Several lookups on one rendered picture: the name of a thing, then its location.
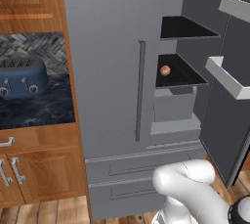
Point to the black fridge shelf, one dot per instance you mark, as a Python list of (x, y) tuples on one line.
[(182, 71), (182, 27)]

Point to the grey open fridge door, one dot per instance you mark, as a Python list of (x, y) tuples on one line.
[(224, 120)]

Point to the white door bin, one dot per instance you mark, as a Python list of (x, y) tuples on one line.
[(228, 78), (236, 6)]

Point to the grey freezer drawer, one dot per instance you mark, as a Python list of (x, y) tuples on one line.
[(120, 198), (130, 167)]

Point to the wooden wall cupboard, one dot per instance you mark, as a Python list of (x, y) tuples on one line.
[(29, 1)]

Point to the wooden cupboard door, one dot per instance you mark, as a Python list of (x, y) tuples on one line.
[(8, 188), (49, 174)]

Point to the grey fridge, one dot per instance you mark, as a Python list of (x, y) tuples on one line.
[(130, 87)]

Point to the grey closed fridge door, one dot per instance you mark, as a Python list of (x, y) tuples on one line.
[(107, 65)]

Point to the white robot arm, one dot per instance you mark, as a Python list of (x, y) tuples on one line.
[(192, 188)]

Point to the wooden drawer front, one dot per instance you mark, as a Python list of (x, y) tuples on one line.
[(42, 136)]

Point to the grey fridge crisper drawer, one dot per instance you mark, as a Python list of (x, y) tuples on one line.
[(174, 105)]

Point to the peach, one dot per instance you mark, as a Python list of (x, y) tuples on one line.
[(165, 70)]

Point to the blue toaster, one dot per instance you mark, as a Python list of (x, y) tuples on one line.
[(21, 78)]

